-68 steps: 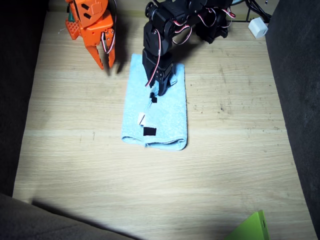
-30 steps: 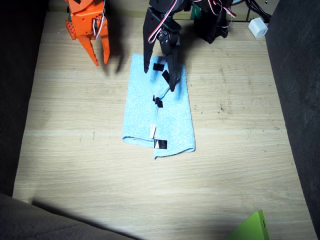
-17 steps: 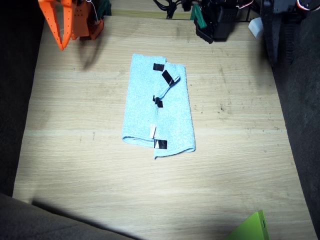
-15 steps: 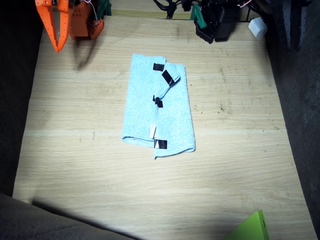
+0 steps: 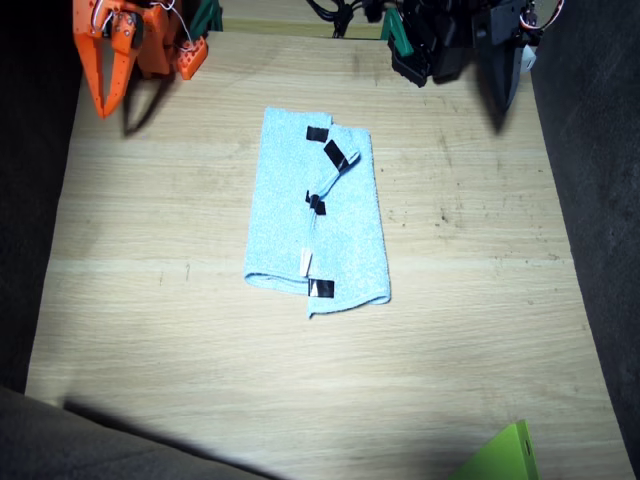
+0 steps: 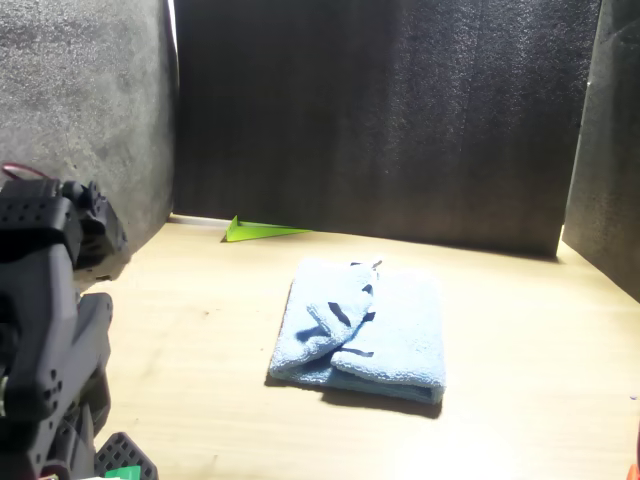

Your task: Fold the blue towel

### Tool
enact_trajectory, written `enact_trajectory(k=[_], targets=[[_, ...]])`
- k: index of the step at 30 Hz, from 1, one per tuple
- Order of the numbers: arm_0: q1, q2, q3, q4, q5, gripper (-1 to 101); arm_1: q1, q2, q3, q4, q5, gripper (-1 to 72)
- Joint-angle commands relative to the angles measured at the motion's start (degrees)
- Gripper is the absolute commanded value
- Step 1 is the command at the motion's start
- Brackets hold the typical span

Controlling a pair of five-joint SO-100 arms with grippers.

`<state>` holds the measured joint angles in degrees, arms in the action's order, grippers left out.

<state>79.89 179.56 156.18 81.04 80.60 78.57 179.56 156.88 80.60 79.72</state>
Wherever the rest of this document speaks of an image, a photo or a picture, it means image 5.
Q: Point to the white plastic block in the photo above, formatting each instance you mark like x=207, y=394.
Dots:
x=529, y=59

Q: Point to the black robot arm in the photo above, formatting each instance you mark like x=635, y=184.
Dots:
x=440, y=35

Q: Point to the dark grey foam panel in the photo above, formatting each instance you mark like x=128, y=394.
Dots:
x=600, y=225
x=30, y=200
x=75, y=445

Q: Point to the light blue towel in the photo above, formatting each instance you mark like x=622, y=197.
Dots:
x=280, y=225

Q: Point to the lime green plastic wedge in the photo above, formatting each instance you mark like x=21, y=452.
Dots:
x=505, y=455

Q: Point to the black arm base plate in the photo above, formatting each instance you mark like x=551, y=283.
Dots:
x=407, y=67

